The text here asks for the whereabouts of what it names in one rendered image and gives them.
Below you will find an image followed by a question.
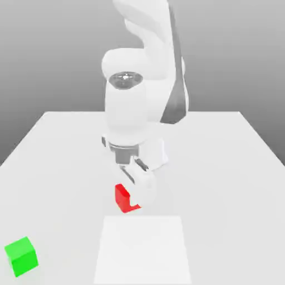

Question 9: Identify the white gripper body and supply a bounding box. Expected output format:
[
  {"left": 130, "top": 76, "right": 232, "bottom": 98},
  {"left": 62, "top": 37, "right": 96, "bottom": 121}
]
[{"left": 120, "top": 157, "right": 158, "bottom": 207}]

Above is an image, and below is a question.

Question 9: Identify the small red cube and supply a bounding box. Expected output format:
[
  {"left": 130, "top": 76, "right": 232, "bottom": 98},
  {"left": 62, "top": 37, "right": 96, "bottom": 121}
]
[{"left": 115, "top": 183, "right": 143, "bottom": 214}]

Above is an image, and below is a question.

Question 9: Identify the small green cube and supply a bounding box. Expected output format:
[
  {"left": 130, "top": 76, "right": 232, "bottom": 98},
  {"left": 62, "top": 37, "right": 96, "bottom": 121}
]
[{"left": 4, "top": 236, "right": 40, "bottom": 278}]

